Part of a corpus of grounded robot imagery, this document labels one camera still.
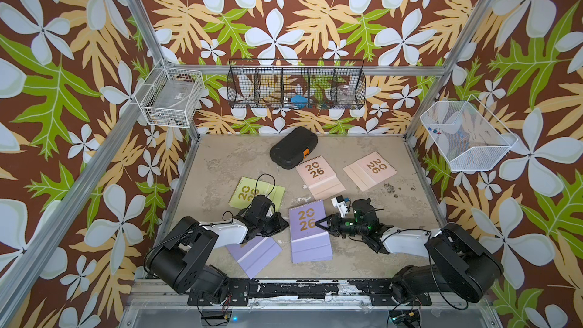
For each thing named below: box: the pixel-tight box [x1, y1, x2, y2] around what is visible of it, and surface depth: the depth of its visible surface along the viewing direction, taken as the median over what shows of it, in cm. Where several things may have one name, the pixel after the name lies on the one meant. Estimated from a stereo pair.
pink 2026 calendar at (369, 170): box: [342, 151, 398, 193], surface depth 107 cm
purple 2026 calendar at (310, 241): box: [288, 199, 333, 264], surface depth 84 cm
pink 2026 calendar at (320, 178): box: [295, 154, 347, 200], surface depth 104 cm
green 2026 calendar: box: [228, 176, 286, 212], surface depth 100 cm
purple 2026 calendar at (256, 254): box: [225, 236, 284, 281], surface depth 84 cm
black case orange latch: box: [269, 126, 319, 170], surface depth 111 cm
